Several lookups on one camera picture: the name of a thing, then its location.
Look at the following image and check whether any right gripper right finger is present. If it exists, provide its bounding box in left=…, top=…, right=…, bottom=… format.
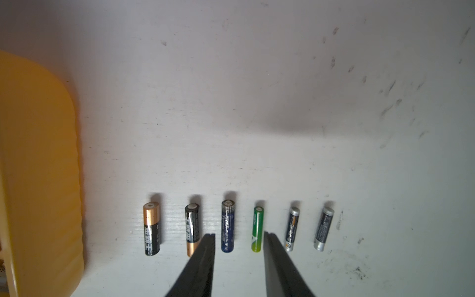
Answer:
left=263, top=232, right=315, bottom=297

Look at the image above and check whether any black copper battery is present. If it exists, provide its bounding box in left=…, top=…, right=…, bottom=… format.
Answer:
left=143, top=202, right=161, bottom=256

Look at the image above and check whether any black battery copper end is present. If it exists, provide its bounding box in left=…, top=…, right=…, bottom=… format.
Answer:
left=185, top=203, right=200, bottom=257

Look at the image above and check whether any black white slim battery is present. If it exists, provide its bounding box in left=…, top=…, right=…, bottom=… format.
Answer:
left=284, top=207, right=300, bottom=252

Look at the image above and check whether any dark blue battery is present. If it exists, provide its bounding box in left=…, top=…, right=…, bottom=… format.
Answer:
left=221, top=199, right=235, bottom=253

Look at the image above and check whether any black silver battery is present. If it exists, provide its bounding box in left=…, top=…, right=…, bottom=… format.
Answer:
left=314, top=207, right=335, bottom=252

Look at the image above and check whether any yellow plastic storage tray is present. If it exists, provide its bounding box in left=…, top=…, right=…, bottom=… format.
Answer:
left=1, top=52, right=84, bottom=297

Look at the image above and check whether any green battery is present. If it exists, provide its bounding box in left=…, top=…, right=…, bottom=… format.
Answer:
left=251, top=206, right=264, bottom=252

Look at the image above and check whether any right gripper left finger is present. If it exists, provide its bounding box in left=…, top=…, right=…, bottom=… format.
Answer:
left=166, top=234, right=216, bottom=297

